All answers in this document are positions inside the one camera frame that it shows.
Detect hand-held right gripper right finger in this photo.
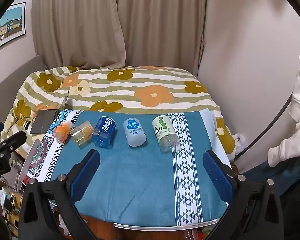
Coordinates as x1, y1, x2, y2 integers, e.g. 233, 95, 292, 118
202, 150, 284, 240

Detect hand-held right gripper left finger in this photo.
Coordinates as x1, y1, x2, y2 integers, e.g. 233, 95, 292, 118
19, 149, 101, 240

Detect clear yellow-tinted bottle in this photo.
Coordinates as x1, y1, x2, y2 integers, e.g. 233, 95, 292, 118
70, 120, 94, 148

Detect blue label bottle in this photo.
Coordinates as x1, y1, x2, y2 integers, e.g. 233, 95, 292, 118
92, 116, 117, 148

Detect orange plastic bottle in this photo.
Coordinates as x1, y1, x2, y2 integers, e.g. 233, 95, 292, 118
52, 121, 74, 143

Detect white blue-label bottle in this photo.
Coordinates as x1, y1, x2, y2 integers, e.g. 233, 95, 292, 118
123, 118, 147, 147

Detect grey laptop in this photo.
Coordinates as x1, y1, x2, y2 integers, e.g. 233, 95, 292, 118
30, 90, 69, 135

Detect white plastic bag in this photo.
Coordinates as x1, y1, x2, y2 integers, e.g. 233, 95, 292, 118
231, 133, 247, 155

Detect blue patterned table cloth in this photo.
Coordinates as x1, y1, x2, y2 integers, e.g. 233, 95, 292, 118
22, 109, 232, 228

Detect blue jeans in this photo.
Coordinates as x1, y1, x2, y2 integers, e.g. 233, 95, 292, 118
240, 155, 300, 203

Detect floral striped blanket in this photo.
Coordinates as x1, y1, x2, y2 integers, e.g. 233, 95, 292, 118
2, 66, 237, 160

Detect white hooded sweater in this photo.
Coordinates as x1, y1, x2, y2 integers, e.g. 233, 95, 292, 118
267, 55, 300, 168

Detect beige curtain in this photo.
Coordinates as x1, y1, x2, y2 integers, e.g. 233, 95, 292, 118
114, 0, 207, 75
31, 0, 127, 70

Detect framed wall poster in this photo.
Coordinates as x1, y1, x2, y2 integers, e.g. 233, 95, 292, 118
0, 2, 27, 54

